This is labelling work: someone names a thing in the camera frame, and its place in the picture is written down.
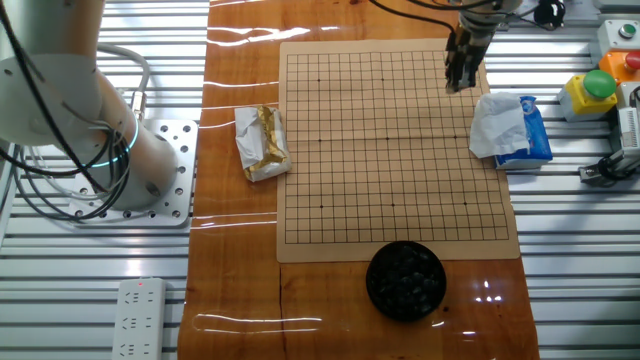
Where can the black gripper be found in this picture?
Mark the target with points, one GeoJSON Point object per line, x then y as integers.
{"type": "Point", "coordinates": [467, 45]}

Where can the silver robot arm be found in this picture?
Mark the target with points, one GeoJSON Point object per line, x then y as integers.
{"type": "Point", "coordinates": [60, 90]}

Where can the tan go board mat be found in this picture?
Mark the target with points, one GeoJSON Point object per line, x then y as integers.
{"type": "Point", "coordinates": [350, 175]}

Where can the blue white packet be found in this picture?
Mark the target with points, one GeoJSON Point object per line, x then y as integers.
{"type": "Point", "coordinates": [495, 125]}

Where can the blue tissue pack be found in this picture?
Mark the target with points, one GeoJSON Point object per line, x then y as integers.
{"type": "Point", "coordinates": [537, 135]}

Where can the yellow box green push button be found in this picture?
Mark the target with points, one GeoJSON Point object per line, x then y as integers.
{"type": "Point", "coordinates": [580, 100]}

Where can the white paper sheet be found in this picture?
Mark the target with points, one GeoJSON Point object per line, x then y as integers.
{"type": "Point", "coordinates": [582, 10]}

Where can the grey box small green button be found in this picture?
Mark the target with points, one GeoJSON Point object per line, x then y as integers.
{"type": "Point", "coordinates": [607, 40]}

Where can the orange box red push button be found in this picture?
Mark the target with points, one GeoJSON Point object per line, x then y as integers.
{"type": "Point", "coordinates": [612, 65]}

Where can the white and gold foil package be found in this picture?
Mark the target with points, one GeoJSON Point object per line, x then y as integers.
{"type": "Point", "coordinates": [260, 145]}

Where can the black round stone bowl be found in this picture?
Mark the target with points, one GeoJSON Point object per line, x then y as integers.
{"type": "Point", "coordinates": [371, 295]}

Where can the glossy wooden plank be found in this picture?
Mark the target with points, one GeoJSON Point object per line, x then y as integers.
{"type": "Point", "coordinates": [235, 280]}

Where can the white power strip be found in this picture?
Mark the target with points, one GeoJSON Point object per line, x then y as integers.
{"type": "Point", "coordinates": [137, 320]}

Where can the aluminium corner bracket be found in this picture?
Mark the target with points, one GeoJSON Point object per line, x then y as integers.
{"type": "Point", "coordinates": [590, 174]}

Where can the small silver box camera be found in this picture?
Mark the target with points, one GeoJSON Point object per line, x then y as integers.
{"type": "Point", "coordinates": [629, 130]}

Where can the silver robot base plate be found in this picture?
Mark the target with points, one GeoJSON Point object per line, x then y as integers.
{"type": "Point", "coordinates": [175, 150]}

